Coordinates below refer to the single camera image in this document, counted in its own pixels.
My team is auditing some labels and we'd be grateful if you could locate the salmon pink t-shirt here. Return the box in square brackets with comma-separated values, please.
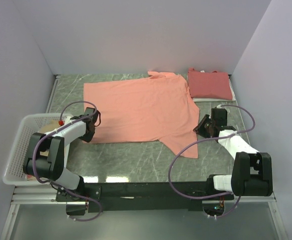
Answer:
[83, 71, 200, 154]

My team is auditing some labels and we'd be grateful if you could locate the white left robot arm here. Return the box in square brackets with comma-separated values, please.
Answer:
[23, 107, 101, 201]

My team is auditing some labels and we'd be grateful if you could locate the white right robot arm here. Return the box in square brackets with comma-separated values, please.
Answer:
[193, 105, 273, 200]

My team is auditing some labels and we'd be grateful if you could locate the beige t-shirt in basket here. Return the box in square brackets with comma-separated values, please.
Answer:
[38, 119, 70, 166]

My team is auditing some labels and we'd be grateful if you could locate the folded red t-shirt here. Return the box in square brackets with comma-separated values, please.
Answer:
[187, 68, 232, 100]

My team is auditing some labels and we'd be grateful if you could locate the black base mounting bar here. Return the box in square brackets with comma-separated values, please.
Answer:
[56, 181, 234, 216]

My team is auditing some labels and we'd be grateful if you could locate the white plastic laundry basket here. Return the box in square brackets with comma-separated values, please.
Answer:
[3, 113, 60, 187]

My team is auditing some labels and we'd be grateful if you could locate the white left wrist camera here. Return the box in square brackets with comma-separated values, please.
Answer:
[58, 114, 73, 126]

